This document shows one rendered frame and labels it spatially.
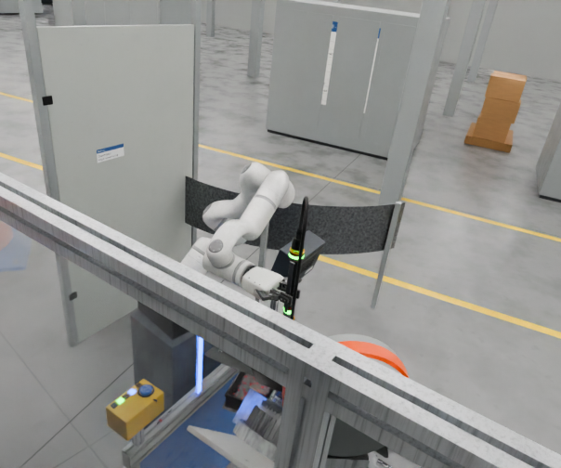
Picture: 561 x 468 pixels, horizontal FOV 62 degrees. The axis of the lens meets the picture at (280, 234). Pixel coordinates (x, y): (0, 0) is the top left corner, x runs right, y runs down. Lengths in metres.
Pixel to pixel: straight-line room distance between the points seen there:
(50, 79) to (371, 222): 2.25
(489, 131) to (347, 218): 6.24
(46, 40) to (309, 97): 5.49
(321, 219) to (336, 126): 4.41
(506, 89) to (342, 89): 3.08
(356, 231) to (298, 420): 3.10
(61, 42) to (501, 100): 7.71
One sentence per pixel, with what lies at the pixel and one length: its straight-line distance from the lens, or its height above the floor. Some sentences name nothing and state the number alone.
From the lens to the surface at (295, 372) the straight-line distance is 0.42.
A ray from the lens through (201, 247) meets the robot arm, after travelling 2.09.
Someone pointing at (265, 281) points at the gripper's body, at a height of 1.53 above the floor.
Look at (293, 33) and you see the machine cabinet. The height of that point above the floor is 1.60.
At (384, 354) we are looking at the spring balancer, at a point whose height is 1.95.
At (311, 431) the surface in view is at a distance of 0.46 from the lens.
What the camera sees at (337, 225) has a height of 0.80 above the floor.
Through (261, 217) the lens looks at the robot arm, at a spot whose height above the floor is 1.63.
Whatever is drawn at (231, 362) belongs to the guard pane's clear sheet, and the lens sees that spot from 0.50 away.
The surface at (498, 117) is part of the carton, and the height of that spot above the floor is 0.57.
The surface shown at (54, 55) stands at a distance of 2.80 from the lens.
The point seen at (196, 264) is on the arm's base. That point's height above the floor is 1.20.
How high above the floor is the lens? 2.33
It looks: 28 degrees down
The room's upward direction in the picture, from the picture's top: 7 degrees clockwise
